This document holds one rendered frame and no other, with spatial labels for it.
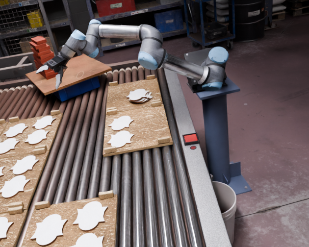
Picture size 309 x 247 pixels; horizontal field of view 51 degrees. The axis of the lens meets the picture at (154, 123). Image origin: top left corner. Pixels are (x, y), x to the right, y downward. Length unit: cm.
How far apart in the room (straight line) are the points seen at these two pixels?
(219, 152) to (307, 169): 80
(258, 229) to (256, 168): 64
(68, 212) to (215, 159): 140
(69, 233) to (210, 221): 52
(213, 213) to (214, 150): 123
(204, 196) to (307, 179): 160
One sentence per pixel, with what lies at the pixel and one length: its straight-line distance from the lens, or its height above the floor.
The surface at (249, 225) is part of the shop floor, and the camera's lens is 245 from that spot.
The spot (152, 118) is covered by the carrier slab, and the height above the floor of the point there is 94.
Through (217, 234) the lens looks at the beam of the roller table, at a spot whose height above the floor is 92.
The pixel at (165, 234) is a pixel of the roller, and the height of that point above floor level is 92.
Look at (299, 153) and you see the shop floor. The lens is 309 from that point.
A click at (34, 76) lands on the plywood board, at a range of 260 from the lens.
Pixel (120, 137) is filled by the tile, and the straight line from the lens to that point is 171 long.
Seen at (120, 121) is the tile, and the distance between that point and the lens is 186.
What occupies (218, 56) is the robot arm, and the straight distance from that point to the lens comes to 201.
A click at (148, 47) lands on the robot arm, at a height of 129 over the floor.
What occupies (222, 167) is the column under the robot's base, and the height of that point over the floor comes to 21.
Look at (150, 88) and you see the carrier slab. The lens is 219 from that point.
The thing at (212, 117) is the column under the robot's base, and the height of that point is 66.
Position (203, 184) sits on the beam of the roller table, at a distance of 139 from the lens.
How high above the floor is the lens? 185
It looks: 31 degrees down
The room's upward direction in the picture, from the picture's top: 10 degrees counter-clockwise
